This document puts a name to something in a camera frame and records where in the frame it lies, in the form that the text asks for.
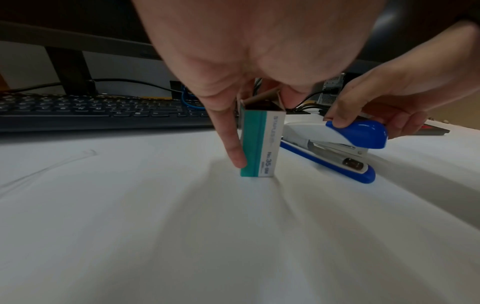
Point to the person's left hand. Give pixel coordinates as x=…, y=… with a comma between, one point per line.
x=255, y=38

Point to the person's right hand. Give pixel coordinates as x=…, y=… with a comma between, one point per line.
x=405, y=86

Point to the blue stapler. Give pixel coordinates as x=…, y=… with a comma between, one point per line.
x=363, y=133

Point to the small staple box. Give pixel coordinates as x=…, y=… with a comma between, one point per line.
x=262, y=142

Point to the black monitor base red stripe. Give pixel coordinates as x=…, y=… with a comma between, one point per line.
x=437, y=130

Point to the black monitor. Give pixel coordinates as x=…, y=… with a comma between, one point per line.
x=56, y=17
x=412, y=23

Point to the cardboard sheet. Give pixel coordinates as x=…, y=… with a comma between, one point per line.
x=465, y=115

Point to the black keyboard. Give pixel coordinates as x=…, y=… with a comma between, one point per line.
x=75, y=112

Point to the white table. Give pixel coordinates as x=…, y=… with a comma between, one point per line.
x=150, y=237

